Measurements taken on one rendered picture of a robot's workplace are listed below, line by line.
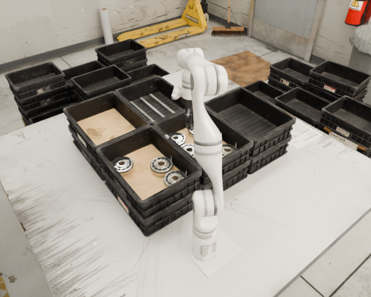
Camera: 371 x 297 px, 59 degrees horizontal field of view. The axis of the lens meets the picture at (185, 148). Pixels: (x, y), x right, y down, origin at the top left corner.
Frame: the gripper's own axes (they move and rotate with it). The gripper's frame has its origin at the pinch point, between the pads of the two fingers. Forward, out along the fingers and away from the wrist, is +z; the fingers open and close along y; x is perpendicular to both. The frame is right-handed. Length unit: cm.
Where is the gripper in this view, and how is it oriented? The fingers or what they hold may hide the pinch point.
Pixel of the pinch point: (189, 122)
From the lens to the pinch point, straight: 148.8
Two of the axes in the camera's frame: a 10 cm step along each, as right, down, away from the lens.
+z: 0.0, 7.6, 6.5
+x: -9.9, -0.8, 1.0
